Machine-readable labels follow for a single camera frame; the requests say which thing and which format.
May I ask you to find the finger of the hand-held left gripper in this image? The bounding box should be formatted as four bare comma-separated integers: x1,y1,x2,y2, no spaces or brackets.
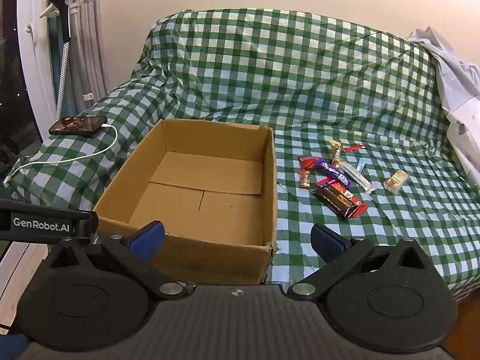
74,210,99,239

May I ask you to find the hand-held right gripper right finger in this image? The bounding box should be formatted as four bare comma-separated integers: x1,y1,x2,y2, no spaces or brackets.
285,223,430,302

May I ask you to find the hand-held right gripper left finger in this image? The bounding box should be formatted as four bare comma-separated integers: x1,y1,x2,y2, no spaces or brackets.
45,220,196,302

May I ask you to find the dark brown chocolate bar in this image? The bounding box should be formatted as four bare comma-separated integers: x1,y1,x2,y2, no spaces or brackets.
310,185,359,220

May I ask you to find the large red snack packet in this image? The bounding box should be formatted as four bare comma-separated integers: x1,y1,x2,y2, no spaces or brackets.
316,176,367,220

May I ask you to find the silver bar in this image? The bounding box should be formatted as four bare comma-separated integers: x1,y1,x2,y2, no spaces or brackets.
341,163,376,194

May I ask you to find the purple chocolate bar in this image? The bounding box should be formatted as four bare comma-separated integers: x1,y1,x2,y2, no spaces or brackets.
315,157,351,189

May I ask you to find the gold candy bar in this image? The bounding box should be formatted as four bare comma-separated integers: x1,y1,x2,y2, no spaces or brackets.
329,140,345,169

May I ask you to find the brown cardboard box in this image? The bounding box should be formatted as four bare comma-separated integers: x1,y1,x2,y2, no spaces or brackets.
93,118,279,286

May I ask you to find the white green peanut packet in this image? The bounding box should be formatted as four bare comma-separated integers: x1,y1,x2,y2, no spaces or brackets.
383,170,407,195

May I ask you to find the black smartphone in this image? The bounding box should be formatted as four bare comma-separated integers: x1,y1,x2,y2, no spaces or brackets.
49,116,107,136

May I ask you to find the green checkered blanket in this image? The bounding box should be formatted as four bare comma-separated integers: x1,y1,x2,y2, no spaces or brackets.
4,7,480,302

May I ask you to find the white printed cloth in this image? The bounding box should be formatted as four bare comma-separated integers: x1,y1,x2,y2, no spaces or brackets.
407,26,480,184

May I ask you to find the black garment steamer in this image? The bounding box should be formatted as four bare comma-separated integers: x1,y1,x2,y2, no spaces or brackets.
42,0,73,122

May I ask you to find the white charging cable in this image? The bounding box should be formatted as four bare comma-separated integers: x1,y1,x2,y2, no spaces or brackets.
4,122,119,186

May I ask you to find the white window frame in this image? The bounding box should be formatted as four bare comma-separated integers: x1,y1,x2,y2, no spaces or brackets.
15,0,61,132

